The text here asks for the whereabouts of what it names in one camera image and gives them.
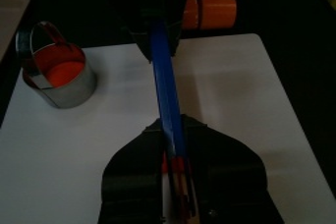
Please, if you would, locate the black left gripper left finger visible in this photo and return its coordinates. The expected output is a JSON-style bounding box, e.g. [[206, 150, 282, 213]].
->
[[98, 117, 171, 224]]

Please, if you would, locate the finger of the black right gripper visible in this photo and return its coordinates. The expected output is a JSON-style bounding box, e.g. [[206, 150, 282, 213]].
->
[[127, 21, 155, 64], [166, 21, 185, 59]]

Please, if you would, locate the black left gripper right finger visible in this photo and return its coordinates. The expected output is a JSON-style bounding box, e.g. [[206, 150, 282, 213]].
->
[[181, 114, 287, 224]]

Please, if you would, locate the white cutting board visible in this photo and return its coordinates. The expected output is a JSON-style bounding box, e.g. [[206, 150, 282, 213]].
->
[[0, 32, 336, 224]]

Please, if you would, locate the metal cutter with red dough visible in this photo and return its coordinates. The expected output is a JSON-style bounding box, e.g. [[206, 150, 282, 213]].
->
[[15, 21, 99, 109]]

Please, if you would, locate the orange toy carrot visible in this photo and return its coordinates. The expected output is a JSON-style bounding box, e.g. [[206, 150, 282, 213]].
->
[[182, 0, 239, 31]]

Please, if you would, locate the pink square tray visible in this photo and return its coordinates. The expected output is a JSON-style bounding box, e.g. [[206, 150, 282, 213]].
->
[[0, 0, 33, 63]]

